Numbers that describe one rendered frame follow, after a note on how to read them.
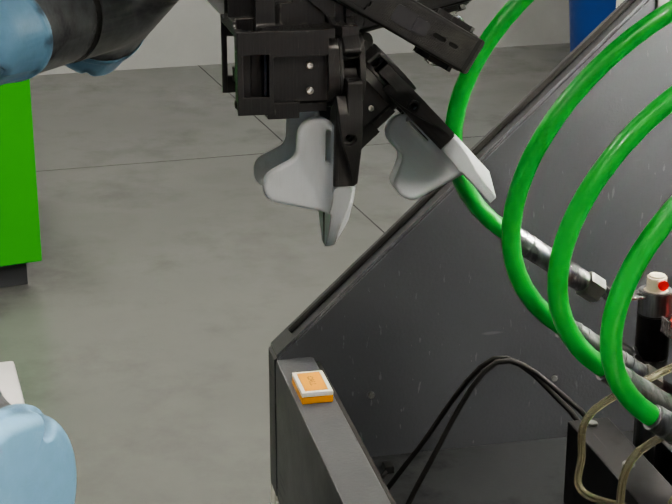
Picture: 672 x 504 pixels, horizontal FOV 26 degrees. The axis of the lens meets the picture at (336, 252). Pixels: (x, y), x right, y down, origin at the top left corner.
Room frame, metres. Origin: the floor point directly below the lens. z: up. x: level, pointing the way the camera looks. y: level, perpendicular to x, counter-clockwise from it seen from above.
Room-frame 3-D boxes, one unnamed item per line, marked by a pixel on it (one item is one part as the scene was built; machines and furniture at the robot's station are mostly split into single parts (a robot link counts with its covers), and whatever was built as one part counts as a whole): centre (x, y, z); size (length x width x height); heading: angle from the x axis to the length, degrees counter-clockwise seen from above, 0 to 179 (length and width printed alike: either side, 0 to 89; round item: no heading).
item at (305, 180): (0.91, 0.02, 1.26); 0.06 x 0.03 x 0.09; 102
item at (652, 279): (1.11, -0.26, 1.11); 0.02 x 0.02 x 0.03
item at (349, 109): (0.91, 0.00, 1.31); 0.05 x 0.02 x 0.09; 12
